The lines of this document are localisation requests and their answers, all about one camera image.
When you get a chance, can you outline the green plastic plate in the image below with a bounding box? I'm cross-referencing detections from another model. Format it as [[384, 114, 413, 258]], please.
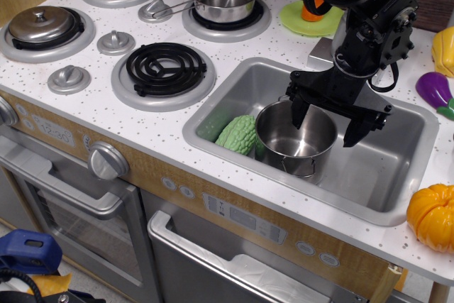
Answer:
[[279, 0, 344, 37]]

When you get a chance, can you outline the silver oven dial knob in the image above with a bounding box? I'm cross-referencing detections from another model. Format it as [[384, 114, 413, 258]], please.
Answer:
[[87, 141, 129, 181]]

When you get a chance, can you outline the blue clamp tool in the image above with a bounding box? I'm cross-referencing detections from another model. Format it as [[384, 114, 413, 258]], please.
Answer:
[[1, 229, 63, 275]]

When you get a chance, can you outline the grey stove knob centre back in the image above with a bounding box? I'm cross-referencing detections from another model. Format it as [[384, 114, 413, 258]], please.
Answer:
[[138, 0, 173, 23]]

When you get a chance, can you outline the toy oven door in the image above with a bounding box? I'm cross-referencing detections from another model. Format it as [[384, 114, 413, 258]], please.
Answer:
[[1, 136, 161, 302]]

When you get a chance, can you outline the yellow toy bell pepper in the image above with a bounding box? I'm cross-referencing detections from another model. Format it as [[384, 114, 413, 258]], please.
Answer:
[[431, 26, 454, 78]]

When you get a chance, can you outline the domed steel lid, left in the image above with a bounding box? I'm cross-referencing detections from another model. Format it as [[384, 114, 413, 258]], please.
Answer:
[[8, 6, 84, 45]]

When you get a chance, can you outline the orange toy carrot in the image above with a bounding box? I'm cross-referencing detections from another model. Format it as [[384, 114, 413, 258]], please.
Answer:
[[301, 0, 325, 22]]

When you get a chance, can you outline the green bumpy bitter gourd toy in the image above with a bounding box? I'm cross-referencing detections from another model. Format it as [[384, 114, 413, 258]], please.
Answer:
[[215, 115, 256, 155]]

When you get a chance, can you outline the black coil burner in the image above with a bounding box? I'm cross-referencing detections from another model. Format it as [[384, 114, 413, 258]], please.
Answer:
[[126, 43, 207, 97]]

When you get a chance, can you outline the toy dishwasher door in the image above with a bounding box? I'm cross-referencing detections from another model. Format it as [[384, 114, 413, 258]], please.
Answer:
[[148, 211, 366, 302]]

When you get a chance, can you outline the orange toy pumpkin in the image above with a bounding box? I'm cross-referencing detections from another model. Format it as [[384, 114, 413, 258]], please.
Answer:
[[406, 184, 453, 253]]

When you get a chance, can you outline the grey stove knob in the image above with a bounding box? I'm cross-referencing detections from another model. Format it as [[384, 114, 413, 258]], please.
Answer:
[[138, 0, 173, 23], [96, 30, 135, 55], [48, 65, 91, 95]]

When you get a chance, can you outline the purple toy eggplant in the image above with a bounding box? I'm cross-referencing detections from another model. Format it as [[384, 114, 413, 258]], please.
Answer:
[[416, 72, 453, 121]]

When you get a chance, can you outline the silver dial knob left edge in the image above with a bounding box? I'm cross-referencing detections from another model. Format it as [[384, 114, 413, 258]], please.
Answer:
[[0, 97, 18, 126]]

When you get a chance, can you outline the black cable lower left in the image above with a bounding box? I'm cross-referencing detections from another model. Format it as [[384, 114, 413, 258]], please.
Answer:
[[0, 268, 45, 303]]

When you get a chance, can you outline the grey stove knob middle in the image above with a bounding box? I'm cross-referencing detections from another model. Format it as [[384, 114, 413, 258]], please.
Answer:
[[96, 30, 135, 55]]

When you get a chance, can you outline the grey toy faucet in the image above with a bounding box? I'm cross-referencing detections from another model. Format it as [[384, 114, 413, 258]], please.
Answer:
[[298, 0, 336, 70]]

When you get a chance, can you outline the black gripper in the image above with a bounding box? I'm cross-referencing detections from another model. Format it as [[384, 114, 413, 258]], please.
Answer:
[[286, 67, 392, 148]]

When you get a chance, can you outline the steel pot with handles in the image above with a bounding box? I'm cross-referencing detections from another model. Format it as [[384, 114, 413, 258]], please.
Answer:
[[255, 100, 338, 184]]

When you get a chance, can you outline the grey toy sink basin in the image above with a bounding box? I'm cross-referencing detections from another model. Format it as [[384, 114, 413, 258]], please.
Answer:
[[183, 57, 439, 226]]

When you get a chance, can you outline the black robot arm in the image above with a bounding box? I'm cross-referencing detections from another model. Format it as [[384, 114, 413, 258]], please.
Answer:
[[286, 0, 419, 148]]

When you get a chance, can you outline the grey stove knob front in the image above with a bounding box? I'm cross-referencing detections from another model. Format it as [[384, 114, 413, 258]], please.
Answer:
[[48, 65, 91, 95]]

